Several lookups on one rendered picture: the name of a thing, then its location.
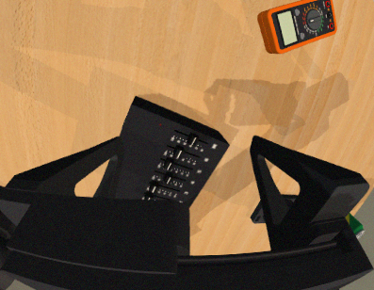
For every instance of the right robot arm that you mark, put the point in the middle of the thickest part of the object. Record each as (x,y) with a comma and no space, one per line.
(257,215)

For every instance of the black lighting desk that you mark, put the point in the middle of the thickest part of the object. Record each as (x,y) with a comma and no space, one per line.
(156,140)

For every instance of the orange digital multimeter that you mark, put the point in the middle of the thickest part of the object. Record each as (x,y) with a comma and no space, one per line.
(293,25)

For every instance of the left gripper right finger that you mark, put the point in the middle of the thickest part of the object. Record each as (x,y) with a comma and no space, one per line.
(327,191)

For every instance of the green drink can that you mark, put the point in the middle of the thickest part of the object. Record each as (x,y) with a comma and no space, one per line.
(356,226)

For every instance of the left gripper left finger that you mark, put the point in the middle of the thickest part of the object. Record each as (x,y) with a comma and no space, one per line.
(61,176)

